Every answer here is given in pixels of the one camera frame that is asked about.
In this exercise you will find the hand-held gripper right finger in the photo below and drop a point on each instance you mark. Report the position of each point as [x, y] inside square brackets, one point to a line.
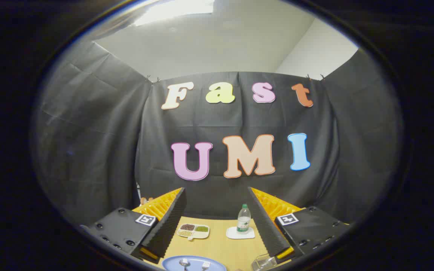
[264, 226]

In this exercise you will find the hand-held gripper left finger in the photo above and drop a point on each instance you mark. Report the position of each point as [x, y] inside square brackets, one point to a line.
[168, 226]

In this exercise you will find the clear plastic water bottle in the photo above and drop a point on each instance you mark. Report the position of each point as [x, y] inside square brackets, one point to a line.
[243, 220]

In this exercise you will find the white divided condiment dish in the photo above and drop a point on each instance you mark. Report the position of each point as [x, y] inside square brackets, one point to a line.
[196, 234]

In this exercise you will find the white square coaster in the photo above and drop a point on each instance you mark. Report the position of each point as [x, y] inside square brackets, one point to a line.
[232, 235]

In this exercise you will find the clear plastic cutlery tray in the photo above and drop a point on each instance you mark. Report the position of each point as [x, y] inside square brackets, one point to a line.
[263, 262]

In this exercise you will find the blue round plate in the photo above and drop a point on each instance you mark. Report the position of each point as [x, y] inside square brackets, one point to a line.
[194, 263]

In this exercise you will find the black backdrop cloth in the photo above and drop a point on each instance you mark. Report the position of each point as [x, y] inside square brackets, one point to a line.
[126, 150]

